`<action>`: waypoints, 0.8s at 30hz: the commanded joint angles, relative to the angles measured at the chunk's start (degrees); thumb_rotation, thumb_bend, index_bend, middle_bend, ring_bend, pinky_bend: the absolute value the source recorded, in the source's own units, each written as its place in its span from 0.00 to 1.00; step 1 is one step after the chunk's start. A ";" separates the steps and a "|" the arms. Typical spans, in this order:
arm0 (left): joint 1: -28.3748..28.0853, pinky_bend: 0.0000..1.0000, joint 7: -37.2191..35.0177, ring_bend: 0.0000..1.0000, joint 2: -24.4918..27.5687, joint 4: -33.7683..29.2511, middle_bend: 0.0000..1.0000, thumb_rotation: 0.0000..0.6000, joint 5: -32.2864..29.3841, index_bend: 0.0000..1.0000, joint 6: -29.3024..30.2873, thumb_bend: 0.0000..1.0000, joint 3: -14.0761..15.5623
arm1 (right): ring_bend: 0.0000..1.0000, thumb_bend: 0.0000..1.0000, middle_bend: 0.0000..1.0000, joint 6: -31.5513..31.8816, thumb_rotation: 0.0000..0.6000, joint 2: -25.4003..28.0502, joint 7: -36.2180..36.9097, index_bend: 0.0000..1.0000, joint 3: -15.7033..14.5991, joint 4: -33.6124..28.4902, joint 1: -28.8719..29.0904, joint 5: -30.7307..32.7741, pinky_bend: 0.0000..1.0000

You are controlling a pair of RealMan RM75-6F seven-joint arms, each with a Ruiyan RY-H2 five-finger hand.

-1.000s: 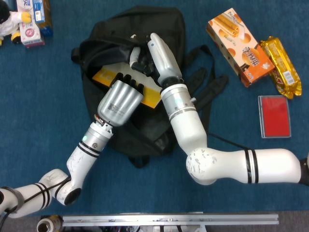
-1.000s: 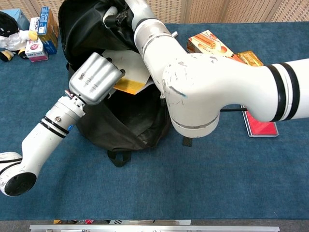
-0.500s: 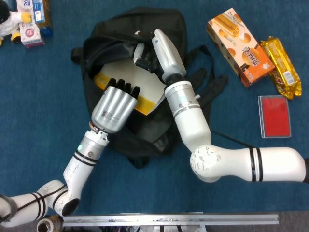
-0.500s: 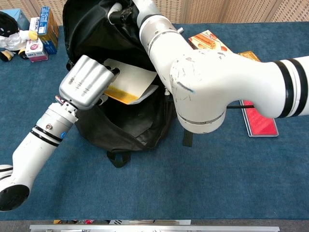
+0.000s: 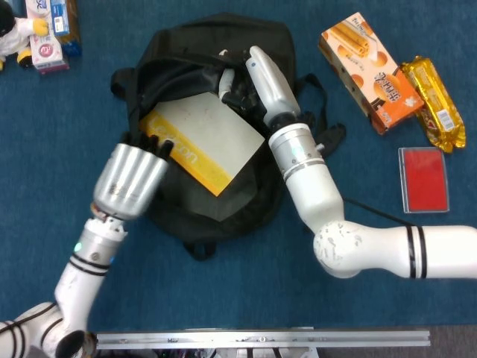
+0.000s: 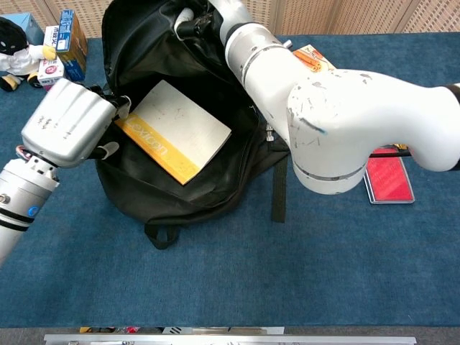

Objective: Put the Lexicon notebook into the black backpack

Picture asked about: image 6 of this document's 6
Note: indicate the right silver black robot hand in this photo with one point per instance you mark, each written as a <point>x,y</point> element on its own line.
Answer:
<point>230,14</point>

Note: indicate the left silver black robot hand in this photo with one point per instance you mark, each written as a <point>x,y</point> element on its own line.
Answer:
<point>68,118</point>

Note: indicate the black backpack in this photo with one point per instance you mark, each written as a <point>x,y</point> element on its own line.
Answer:
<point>143,50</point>

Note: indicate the white yellow Lexicon book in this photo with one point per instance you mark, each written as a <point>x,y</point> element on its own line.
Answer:
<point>179,133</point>

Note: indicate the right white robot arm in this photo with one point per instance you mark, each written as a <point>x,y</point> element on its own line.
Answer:
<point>341,118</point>

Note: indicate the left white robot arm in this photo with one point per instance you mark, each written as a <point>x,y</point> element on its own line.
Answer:
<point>21,194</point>

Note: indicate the white pink toothpaste box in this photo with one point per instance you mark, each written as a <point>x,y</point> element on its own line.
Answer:
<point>50,73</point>

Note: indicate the small blue box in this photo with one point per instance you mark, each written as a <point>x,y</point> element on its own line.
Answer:
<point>76,70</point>

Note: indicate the blue white brown box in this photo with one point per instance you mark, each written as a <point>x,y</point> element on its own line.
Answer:
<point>73,37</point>

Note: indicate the penguin plush toy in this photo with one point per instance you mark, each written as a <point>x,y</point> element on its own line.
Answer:
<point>14,54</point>

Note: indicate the white box blue lettering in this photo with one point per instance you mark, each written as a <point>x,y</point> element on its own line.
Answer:
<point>52,36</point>

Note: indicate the orange biscuit roll box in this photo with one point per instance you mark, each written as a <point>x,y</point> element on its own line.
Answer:
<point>314,59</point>

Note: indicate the light blue box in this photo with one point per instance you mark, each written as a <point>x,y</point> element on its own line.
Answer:
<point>30,25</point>

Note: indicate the red case clear cover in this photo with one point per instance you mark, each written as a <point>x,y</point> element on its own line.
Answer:
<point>390,179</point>

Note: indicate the aluminium profile rail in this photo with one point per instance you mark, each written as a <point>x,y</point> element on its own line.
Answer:
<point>230,339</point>

